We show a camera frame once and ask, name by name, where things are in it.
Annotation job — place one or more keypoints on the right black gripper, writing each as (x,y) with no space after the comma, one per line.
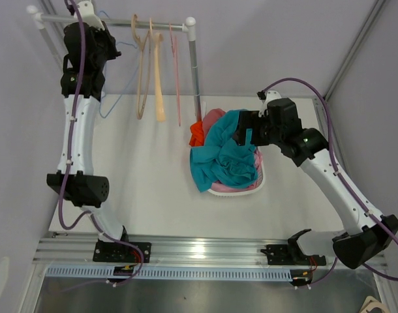
(247,120)

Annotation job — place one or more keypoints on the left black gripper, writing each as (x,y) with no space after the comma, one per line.
(104,34)

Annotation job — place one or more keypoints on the dusty rose t shirt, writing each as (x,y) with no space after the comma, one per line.
(211,118)

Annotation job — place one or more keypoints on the teal t shirt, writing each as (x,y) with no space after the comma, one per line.
(223,130)

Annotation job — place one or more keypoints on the orange t shirt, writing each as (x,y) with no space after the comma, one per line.
(197,134)

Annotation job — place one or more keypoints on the light pink t shirt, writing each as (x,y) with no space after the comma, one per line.
(241,176)

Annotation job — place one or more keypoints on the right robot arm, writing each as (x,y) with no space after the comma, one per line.
(366,230)

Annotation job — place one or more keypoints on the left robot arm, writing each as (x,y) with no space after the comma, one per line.
(81,192)

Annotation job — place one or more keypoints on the beige slim hanger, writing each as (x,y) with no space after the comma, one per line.
(144,67)

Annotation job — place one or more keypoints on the beige wooden hanger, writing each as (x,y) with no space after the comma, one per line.
(159,106)

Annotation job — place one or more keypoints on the white perforated plastic basket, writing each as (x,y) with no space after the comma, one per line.
(206,161)

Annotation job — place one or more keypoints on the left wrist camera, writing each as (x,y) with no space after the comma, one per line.
(87,13)

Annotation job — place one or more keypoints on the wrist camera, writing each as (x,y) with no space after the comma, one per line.
(266,97)
(87,13)

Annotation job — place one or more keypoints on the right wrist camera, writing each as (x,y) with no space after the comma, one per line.
(266,97)

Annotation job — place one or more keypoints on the blue wire hanger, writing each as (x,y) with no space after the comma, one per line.
(120,75)

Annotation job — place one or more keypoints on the pink wire hanger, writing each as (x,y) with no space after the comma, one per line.
(174,47)

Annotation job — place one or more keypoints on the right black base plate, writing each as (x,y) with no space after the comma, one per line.
(283,254)

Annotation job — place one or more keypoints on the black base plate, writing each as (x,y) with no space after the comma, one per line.
(109,252)
(283,254)

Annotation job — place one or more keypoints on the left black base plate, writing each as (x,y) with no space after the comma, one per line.
(109,252)

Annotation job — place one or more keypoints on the aluminium mounting rail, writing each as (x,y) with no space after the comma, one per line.
(78,248)

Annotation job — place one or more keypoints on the white slotted cable duct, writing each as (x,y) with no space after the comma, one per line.
(177,273)

